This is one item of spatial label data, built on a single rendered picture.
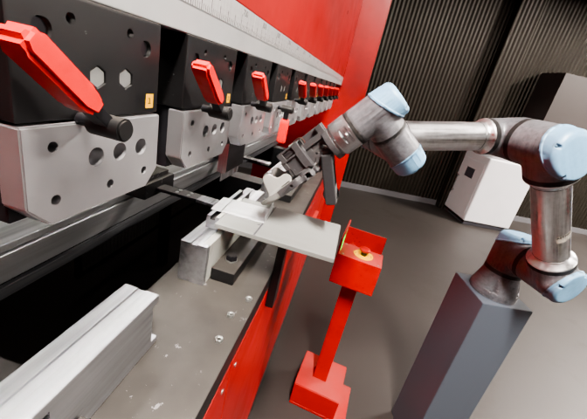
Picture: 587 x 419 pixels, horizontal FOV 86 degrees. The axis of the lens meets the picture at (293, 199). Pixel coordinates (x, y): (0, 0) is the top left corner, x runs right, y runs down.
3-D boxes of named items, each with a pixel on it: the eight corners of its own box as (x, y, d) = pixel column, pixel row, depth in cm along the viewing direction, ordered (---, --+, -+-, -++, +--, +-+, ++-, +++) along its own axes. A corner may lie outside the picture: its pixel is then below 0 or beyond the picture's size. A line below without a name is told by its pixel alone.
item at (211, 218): (217, 230, 71) (219, 218, 70) (205, 226, 72) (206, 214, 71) (248, 202, 90) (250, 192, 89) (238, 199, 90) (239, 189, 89)
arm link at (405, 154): (408, 146, 77) (385, 112, 72) (437, 159, 66) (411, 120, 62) (383, 168, 78) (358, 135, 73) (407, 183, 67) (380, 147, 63)
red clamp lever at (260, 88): (268, 71, 53) (273, 107, 62) (245, 66, 54) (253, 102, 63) (265, 79, 53) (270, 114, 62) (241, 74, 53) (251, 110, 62)
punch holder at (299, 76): (286, 127, 97) (297, 70, 91) (259, 120, 98) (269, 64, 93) (295, 122, 111) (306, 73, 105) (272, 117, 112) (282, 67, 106)
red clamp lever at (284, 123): (285, 145, 83) (293, 107, 80) (270, 140, 84) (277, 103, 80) (286, 144, 85) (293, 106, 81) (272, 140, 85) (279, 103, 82)
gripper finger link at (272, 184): (248, 187, 72) (281, 162, 71) (265, 208, 72) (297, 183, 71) (246, 188, 68) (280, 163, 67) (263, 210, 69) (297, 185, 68)
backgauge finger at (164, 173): (203, 218, 72) (206, 198, 70) (103, 188, 75) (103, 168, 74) (225, 202, 83) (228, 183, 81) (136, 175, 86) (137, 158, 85)
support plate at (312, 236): (333, 263, 65) (334, 259, 64) (213, 227, 68) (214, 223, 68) (340, 228, 81) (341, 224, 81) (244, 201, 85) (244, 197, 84)
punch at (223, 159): (224, 182, 69) (230, 140, 65) (215, 180, 69) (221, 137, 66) (240, 172, 78) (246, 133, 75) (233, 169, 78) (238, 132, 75)
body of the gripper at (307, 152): (282, 152, 74) (323, 120, 70) (304, 181, 76) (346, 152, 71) (273, 158, 67) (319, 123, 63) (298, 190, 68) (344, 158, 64)
